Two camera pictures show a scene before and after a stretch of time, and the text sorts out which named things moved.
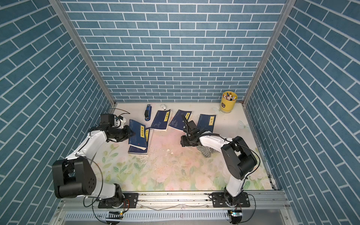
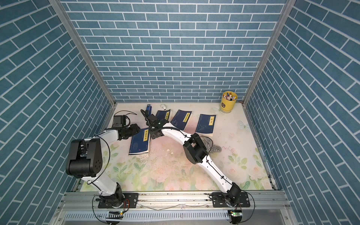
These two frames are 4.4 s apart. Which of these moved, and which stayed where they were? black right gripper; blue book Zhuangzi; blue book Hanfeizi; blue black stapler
Moved: black right gripper
Stayed: blue book Hanfeizi; blue black stapler; blue book Zhuangzi
